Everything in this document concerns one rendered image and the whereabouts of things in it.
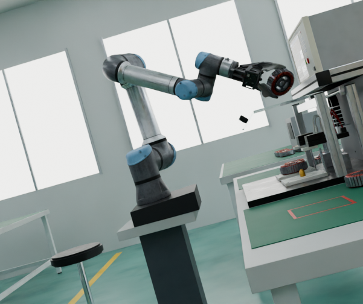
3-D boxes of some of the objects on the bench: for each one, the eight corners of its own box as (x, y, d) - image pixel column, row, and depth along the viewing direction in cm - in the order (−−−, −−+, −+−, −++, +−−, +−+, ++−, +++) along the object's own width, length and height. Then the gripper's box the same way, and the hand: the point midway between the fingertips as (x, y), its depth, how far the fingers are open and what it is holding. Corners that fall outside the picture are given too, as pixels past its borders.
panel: (389, 164, 173) (363, 74, 173) (344, 156, 238) (326, 91, 238) (392, 163, 173) (367, 73, 172) (346, 155, 238) (328, 90, 238)
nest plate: (279, 181, 213) (278, 178, 213) (276, 178, 228) (275, 175, 228) (316, 171, 212) (315, 167, 212) (310, 169, 227) (310, 166, 227)
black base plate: (249, 208, 178) (247, 201, 178) (243, 189, 242) (241, 184, 242) (390, 170, 174) (388, 163, 174) (346, 161, 237) (345, 156, 237)
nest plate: (285, 186, 189) (285, 183, 189) (281, 183, 204) (281, 180, 204) (328, 175, 188) (327, 172, 188) (321, 172, 203) (319, 169, 203)
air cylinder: (338, 171, 191) (334, 156, 191) (334, 170, 198) (330, 155, 198) (352, 167, 190) (348, 152, 190) (348, 166, 198) (343, 152, 198)
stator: (348, 190, 156) (344, 178, 156) (345, 185, 167) (342, 174, 167) (388, 181, 153) (384, 168, 153) (382, 176, 164) (379, 164, 164)
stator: (282, 176, 215) (279, 167, 215) (280, 174, 226) (278, 166, 226) (310, 169, 214) (307, 160, 214) (306, 167, 225) (304, 158, 225)
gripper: (224, 95, 216) (272, 110, 211) (232, 52, 207) (283, 66, 201) (231, 87, 223) (278, 101, 218) (240, 45, 214) (289, 59, 208)
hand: (281, 82), depth 212 cm, fingers closed on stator, 13 cm apart
